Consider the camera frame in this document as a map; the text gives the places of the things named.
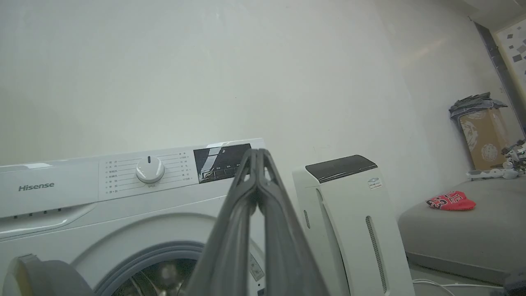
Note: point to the white robot toy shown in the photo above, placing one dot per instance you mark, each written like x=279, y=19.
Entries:
x=507, y=162

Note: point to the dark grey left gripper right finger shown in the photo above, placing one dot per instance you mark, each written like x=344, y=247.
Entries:
x=283, y=246

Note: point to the white washing machine dial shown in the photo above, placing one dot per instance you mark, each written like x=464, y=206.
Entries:
x=150, y=169

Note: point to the red jersey garment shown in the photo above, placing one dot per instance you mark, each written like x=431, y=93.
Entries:
x=451, y=201

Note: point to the brown cardboard box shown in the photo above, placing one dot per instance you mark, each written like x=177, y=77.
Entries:
x=483, y=139

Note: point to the grey sofa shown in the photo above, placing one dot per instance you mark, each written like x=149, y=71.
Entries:
x=464, y=234

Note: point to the grey cloth pile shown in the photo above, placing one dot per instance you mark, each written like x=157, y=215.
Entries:
x=472, y=103

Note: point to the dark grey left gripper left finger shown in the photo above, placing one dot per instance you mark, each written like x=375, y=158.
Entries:
x=230, y=242

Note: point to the grey washing machine door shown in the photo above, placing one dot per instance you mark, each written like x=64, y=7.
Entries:
x=37, y=279

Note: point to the white air purifier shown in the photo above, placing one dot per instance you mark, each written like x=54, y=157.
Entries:
x=353, y=230

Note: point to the patterned wall panel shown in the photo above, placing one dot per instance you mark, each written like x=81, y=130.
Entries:
x=515, y=49

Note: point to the white Hisense washing machine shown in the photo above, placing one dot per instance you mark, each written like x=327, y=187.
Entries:
x=82, y=205

